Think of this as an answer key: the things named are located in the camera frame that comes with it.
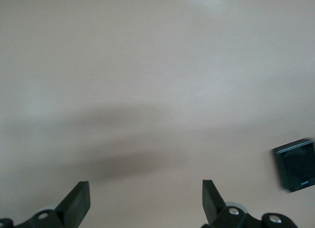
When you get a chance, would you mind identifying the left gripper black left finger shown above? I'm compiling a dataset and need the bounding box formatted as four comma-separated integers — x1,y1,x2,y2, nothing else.
0,180,91,228

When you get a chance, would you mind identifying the long black slab phone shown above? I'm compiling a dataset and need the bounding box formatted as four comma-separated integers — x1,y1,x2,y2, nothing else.
270,137,315,194

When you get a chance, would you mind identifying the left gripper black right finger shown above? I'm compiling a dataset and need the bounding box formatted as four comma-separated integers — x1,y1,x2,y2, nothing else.
200,180,298,228

